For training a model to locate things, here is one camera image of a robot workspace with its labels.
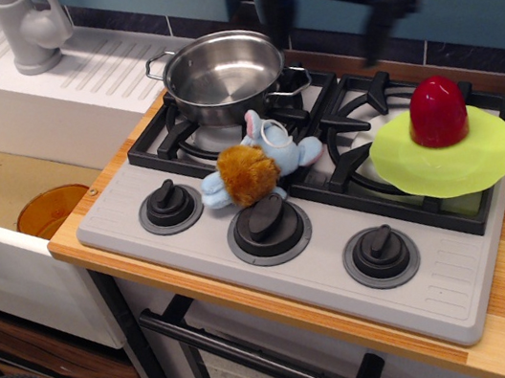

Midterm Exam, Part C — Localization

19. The left black stove knob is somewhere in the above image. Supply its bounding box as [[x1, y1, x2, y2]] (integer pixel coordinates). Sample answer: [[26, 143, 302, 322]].
[[139, 179, 204, 236]]

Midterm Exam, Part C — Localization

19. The white toy sink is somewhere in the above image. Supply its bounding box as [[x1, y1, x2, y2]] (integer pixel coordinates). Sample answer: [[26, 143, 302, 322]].
[[0, 0, 243, 371]]

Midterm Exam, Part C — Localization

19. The grey toy faucet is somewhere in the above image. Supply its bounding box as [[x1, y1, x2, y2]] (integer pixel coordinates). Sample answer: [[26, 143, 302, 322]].
[[0, 0, 74, 76]]

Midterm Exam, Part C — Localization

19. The lime green plate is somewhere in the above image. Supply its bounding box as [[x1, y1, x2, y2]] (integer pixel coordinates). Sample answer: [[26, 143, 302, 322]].
[[369, 105, 505, 199]]

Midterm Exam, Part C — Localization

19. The stainless steel pot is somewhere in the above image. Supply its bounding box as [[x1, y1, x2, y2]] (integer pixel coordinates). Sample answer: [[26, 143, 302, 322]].
[[145, 30, 312, 127]]

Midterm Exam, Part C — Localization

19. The grey toy stove top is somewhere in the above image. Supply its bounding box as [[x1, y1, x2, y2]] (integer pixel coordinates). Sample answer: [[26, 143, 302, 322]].
[[77, 125, 505, 345]]

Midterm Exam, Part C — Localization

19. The red toy sweet potato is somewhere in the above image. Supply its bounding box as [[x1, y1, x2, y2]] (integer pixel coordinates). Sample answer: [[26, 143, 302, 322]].
[[409, 76, 469, 148]]

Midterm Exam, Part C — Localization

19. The black stove knob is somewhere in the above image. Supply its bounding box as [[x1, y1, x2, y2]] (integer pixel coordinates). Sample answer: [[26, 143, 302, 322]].
[[139, 179, 204, 236], [342, 224, 421, 290], [227, 193, 313, 267]]

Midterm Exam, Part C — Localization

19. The black oven door handle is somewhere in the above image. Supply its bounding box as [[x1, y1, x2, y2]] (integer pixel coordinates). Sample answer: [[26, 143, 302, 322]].
[[136, 271, 386, 378]]

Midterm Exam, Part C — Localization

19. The middle black stove knob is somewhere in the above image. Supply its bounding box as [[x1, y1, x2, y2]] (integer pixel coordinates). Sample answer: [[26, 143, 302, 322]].
[[227, 193, 313, 267]]

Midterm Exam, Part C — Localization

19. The stuffed elephant with brown mane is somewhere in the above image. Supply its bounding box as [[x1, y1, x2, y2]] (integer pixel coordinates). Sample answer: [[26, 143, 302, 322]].
[[200, 110, 323, 210]]

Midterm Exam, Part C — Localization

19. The right black stove knob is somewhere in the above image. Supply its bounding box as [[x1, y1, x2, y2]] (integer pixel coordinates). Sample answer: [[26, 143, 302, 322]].
[[342, 224, 421, 290]]

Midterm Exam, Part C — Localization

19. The toy oven door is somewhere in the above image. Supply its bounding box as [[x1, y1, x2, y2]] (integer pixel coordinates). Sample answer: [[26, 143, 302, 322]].
[[118, 280, 477, 378]]

